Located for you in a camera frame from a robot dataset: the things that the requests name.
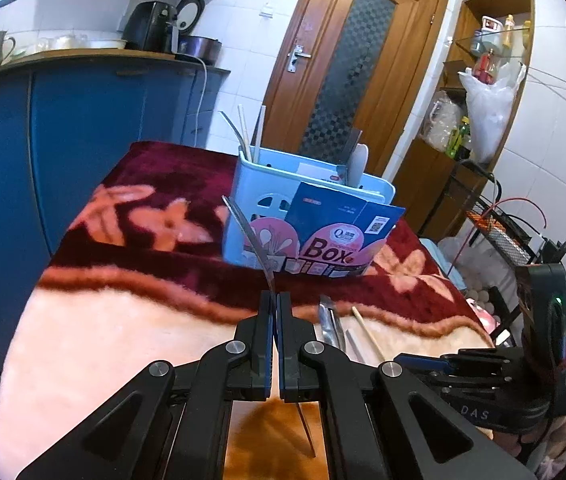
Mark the blue lower kitchen cabinets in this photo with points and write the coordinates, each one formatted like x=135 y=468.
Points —
x=63 y=126

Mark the wooden chopstick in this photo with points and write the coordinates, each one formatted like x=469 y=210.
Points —
x=259 y=134
x=373 y=341
x=243 y=125

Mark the light blue plastic basket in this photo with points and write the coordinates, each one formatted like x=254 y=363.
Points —
x=444 y=264

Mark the red floral plush blanket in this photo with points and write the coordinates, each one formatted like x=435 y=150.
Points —
x=139 y=277

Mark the beige plastic spoon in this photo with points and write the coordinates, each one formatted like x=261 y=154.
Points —
x=356 y=165

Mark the black wire rack cart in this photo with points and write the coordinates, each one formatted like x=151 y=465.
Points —
x=504 y=232

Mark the silver door handle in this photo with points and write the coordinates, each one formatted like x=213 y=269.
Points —
x=295 y=55

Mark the wooden door with glass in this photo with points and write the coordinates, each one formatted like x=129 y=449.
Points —
x=369 y=60

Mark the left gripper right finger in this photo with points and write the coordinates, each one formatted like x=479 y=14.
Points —
x=381 y=422

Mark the steel table knife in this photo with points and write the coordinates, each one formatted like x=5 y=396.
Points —
x=331 y=327

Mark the person's right hand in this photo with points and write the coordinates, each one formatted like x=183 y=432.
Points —
x=548 y=459

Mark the wooden corner shelf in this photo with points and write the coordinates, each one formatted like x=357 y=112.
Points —
x=468 y=118

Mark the white plastic chopstick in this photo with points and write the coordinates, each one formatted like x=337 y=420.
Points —
x=351 y=337

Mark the blue pink cardboard label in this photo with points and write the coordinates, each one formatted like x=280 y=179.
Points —
x=326 y=233

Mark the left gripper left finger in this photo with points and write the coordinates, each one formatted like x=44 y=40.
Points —
x=169 y=422

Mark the small steel fork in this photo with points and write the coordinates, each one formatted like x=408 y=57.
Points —
x=262 y=259

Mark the white plastic bag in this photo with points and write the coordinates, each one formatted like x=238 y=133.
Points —
x=489 y=107

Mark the steel spoon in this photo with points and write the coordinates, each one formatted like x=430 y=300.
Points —
x=235 y=132

